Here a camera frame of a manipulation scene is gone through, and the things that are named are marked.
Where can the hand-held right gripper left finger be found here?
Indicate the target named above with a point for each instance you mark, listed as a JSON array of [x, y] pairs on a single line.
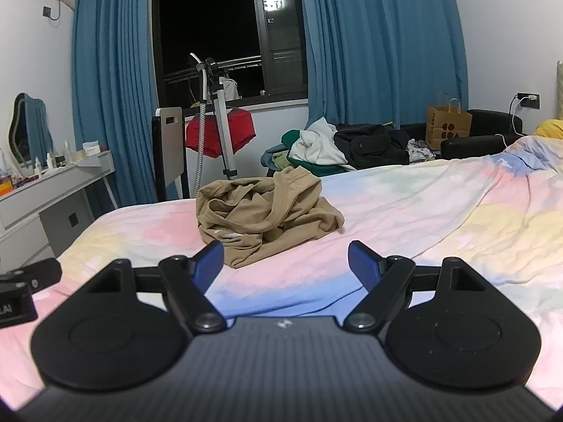
[[212, 260]]

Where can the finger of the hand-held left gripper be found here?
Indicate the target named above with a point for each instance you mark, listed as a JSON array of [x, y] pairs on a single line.
[[44, 272]]

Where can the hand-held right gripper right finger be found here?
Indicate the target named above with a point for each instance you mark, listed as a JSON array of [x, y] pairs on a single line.
[[363, 263]]

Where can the tan printed t-shirt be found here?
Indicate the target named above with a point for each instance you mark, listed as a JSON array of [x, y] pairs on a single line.
[[264, 211]]

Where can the pastel tie-dye bed blanket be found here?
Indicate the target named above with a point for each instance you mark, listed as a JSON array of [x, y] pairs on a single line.
[[440, 211]]

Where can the orange box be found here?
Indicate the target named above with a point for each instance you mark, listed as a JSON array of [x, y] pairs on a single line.
[[6, 184]]

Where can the white bottle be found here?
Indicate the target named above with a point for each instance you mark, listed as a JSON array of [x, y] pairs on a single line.
[[49, 160], [67, 151], [38, 167]]

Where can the green garment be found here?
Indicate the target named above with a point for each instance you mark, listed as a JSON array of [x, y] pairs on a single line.
[[308, 169]]

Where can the black garment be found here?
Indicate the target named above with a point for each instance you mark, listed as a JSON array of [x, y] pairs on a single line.
[[374, 143]]

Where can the patterned grey cloth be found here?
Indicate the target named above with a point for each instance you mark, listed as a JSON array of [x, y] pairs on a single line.
[[420, 151]]

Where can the white hooded garment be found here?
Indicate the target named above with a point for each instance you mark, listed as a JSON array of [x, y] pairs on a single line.
[[319, 143]]

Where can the white tissue box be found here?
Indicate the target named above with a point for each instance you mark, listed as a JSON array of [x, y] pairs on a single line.
[[91, 148]]

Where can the red garment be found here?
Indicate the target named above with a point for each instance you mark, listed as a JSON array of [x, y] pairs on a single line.
[[239, 129]]

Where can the brown cardboard box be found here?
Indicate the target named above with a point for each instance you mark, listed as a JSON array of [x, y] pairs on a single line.
[[446, 127]]

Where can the small white garment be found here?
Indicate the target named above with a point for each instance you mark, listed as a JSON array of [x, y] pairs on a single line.
[[232, 89]]

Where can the black sofa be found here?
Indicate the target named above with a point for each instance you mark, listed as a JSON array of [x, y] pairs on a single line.
[[488, 132]]

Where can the blue curtain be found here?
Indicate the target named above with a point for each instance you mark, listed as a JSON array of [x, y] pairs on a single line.
[[114, 88], [382, 44]]

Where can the yellow cloth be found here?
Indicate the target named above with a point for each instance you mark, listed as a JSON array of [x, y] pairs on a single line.
[[550, 129]]

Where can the dark window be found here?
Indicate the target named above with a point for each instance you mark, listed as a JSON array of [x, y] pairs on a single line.
[[220, 22]]

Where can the wavy frame mirror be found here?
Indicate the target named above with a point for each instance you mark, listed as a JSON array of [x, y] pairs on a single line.
[[33, 127]]

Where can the wall socket with charger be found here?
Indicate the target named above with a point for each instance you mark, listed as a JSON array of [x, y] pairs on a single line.
[[529, 100]]

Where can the black wall plug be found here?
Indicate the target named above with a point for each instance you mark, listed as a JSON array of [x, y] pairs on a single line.
[[46, 11]]

